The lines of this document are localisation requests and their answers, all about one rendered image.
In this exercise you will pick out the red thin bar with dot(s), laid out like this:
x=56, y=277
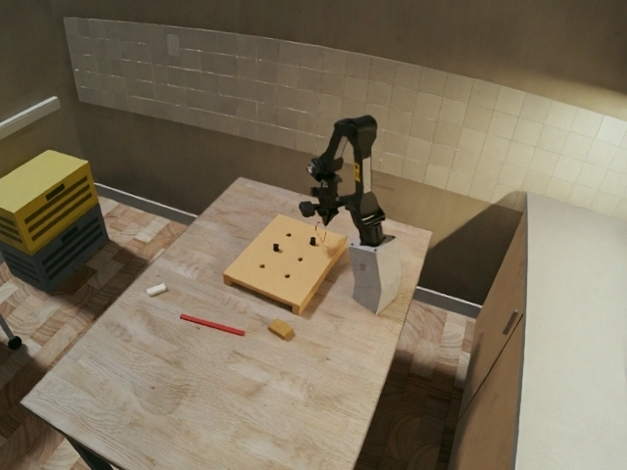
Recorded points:
x=211, y=324

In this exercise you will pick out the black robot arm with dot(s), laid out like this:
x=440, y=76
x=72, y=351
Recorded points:
x=362, y=203

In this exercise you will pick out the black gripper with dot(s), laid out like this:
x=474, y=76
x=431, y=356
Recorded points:
x=326, y=208

